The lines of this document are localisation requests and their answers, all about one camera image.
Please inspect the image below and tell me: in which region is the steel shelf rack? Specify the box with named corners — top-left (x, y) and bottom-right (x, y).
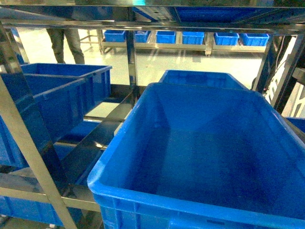
top-left (0, 0), bottom-right (305, 229)

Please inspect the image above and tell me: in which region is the large blue crate front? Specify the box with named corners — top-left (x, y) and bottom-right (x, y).
top-left (87, 83), bottom-right (305, 229)

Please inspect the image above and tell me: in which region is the blue crate left shelf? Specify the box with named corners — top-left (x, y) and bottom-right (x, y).
top-left (0, 62), bottom-right (113, 168)

